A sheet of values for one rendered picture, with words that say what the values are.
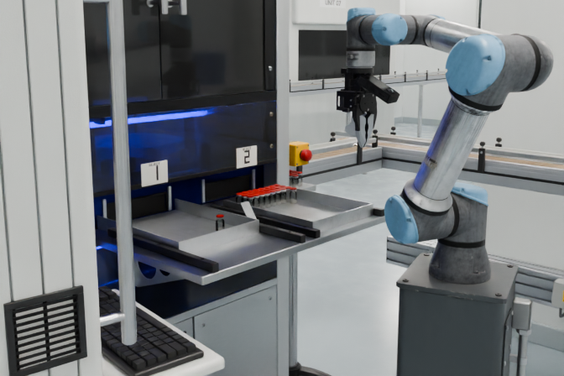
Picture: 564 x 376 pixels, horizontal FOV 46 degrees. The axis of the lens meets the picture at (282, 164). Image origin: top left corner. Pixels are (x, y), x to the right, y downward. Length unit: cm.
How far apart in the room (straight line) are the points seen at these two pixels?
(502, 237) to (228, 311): 160
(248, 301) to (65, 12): 135
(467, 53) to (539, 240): 194
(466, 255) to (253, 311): 78
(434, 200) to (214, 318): 83
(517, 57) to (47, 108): 87
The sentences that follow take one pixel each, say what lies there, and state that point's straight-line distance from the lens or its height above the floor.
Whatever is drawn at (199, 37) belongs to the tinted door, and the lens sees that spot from 189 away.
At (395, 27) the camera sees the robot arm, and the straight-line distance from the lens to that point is 168.
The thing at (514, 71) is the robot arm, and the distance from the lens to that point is 139.
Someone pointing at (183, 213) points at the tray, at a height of 88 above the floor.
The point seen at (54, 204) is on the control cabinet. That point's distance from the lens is 102.
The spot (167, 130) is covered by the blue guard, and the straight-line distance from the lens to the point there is 182.
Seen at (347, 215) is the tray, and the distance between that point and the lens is 182.
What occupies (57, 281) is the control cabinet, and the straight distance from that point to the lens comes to 106.
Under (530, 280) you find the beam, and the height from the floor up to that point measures 51.
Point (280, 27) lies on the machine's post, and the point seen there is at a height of 140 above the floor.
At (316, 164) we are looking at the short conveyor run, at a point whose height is 92.
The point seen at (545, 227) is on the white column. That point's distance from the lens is 320.
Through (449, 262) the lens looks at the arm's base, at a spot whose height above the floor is 84.
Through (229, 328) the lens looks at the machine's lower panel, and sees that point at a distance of 213.
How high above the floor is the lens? 137
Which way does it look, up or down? 11 degrees down
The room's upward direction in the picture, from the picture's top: straight up
